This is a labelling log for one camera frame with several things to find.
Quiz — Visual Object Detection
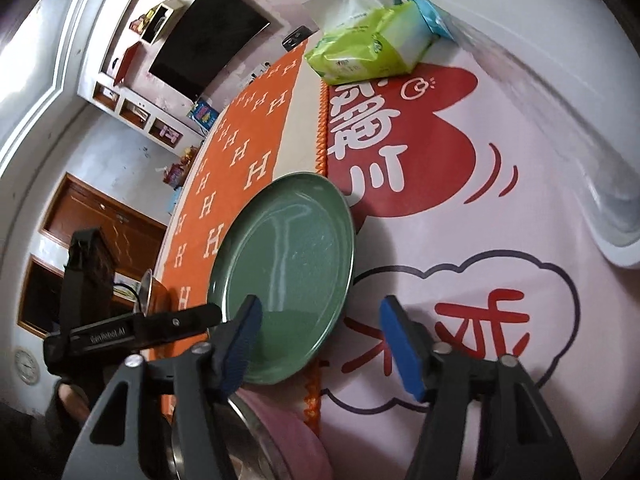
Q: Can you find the round wall clock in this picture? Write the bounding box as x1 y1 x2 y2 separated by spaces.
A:
12 347 41 386

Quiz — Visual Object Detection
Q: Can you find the green wet wipes pack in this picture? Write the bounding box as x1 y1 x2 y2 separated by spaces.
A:
305 0 441 86

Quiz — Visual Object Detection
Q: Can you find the orange patterned table runner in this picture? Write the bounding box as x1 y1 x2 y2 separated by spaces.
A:
152 35 331 441

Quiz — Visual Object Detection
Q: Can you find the brown wooden door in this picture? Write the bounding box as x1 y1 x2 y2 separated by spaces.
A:
37 172 168 281

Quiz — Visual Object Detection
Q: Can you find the small steel bowl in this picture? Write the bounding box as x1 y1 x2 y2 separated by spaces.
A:
136 268 168 317

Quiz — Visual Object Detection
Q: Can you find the white wall shelf box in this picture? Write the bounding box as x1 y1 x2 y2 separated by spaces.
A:
140 2 188 46

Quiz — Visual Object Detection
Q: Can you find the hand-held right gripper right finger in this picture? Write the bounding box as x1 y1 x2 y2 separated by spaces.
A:
379 296 583 480

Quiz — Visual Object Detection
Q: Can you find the steel bowl pink outside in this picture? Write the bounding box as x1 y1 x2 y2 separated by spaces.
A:
170 390 335 480

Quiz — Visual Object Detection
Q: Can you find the person's left hand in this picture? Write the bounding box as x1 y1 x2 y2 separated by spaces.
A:
52 380 96 421

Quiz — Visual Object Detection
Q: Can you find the dark wooden cabinet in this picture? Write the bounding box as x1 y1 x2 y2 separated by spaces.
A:
17 255 166 341

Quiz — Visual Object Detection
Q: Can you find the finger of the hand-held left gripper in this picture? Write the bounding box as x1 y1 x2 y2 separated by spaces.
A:
132 302 222 349

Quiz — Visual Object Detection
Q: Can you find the black flat television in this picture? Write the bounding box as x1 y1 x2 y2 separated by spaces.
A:
149 0 271 101

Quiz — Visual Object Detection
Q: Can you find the blue toy box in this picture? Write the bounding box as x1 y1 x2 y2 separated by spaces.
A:
187 99 219 128

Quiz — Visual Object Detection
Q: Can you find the green plate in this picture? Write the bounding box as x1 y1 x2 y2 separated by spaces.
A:
207 172 357 386

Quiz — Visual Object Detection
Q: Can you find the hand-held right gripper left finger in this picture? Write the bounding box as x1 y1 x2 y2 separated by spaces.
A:
52 294 264 480

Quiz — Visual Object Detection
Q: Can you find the white printed tablecloth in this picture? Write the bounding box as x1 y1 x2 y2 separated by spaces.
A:
300 20 636 480

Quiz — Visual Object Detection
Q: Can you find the white wall niche shelf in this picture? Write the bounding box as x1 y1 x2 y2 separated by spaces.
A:
77 80 201 148

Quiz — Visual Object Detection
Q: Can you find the red wall shelf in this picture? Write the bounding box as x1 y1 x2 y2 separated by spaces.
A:
112 42 143 86

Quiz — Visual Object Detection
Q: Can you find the red tissue box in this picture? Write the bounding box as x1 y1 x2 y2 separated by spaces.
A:
162 162 188 188

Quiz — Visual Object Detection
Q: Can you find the blue plastic packet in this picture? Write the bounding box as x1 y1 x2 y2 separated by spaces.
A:
397 0 453 41

